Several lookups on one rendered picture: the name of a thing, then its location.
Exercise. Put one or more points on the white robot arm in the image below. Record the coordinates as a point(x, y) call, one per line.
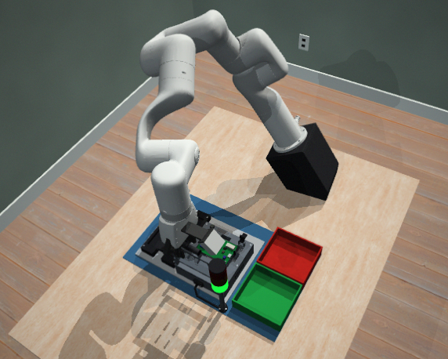
point(171, 55)

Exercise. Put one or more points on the green circuit board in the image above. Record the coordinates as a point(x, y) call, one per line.
point(225, 252)

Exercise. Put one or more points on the red open-top bin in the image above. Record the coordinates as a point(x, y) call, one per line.
point(291, 254)

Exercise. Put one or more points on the green bin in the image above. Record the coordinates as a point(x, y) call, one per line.
point(266, 295)

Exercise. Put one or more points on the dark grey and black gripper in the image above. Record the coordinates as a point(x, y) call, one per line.
point(172, 235)

